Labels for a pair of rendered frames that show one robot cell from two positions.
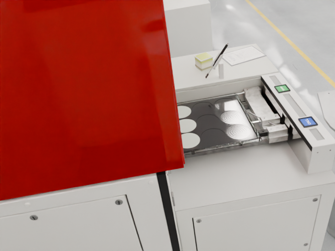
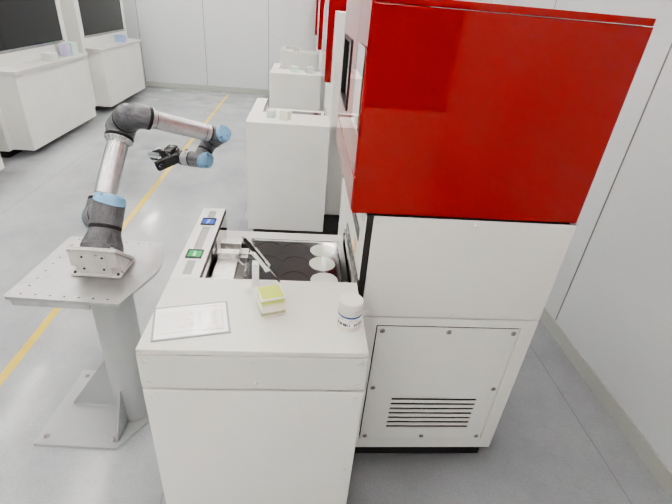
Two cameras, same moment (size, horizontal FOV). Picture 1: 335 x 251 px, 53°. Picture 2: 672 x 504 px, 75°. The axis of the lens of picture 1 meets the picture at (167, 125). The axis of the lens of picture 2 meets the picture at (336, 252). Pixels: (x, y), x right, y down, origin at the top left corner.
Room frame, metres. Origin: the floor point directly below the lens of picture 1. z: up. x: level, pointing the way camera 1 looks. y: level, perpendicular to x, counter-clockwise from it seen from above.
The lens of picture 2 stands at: (2.65, -0.15, 1.80)
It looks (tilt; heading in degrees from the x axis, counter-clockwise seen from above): 30 degrees down; 175
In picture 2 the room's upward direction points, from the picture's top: 5 degrees clockwise
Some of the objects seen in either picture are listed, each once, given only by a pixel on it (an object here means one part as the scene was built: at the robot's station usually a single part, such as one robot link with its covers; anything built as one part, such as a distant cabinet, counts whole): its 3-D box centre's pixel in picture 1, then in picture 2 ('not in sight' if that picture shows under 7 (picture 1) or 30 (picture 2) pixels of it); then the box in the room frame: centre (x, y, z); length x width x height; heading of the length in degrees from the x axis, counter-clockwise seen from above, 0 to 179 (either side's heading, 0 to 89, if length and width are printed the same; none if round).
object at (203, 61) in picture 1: (204, 62); (270, 300); (1.59, -0.24, 1.00); 0.07 x 0.07 x 0.07; 19
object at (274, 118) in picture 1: (269, 119); (228, 254); (1.15, -0.45, 0.89); 0.08 x 0.03 x 0.03; 91
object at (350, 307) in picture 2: not in sight; (349, 312); (1.64, -0.01, 1.01); 0.07 x 0.07 x 0.10
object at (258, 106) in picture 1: (263, 114); (225, 271); (1.23, -0.45, 0.87); 0.36 x 0.08 x 0.03; 1
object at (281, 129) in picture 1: (276, 130); (231, 244); (1.07, -0.45, 0.89); 0.08 x 0.03 x 0.03; 91
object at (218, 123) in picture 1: (207, 121); (295, 264); (1.21, -0.18, 0.90); 0.34 x 0.34 x 0.01; 1
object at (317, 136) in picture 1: (292, 117); (203, 253); (1.15, -0.55, 0.89); 0.55 x 0.09 x 0.14; 1
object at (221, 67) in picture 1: (217, 66); (260, 267); (1.46, -0.29, 1.03); 0.06 x 0.04 x 0.13; 91
